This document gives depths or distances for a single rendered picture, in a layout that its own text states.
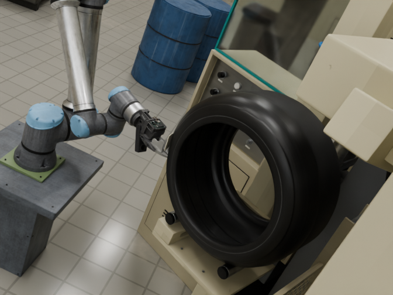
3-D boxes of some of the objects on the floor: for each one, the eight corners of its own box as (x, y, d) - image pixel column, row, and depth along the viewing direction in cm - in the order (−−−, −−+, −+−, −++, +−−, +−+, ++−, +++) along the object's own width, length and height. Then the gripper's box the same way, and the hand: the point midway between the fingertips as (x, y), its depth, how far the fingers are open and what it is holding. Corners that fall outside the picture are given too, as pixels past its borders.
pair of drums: (211, 74, 579) (240, 6, 536) (187, 107, 472) (220, 26, 429) (158, 50, 582) (182, -20, 539) (121, 76, 475) (148, -7, 432)
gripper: (135, 109, 179) (167, 146, 171) (152, 107, 186) (183, 143, 177) (127, 126, 184) (158, 163, 175) (144, 123, 191) (174, 159, 182)
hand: (165, 156), depth 178 cm, fingers closed
